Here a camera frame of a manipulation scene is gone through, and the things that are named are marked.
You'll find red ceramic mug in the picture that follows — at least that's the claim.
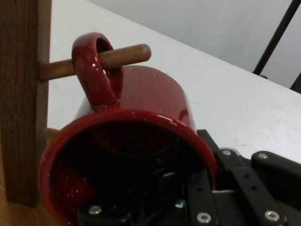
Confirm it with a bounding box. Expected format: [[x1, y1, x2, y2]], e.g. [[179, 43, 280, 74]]
[[39, 32, 219, 226]]

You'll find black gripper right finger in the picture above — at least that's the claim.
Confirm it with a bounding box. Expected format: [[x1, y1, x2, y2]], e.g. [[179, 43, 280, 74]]
[[188, 129, 301, 226]]

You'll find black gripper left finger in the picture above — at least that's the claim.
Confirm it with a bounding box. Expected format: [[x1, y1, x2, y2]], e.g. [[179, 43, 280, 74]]
[[77, 162, 189, 226]]

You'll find wooden mug tree stand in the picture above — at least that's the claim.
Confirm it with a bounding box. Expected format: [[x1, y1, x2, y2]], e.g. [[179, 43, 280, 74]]
[[0, 0, 151, 226]]

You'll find black tripod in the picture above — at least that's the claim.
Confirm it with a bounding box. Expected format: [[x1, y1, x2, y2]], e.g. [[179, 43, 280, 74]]
[[253, 0, 301, 91]]

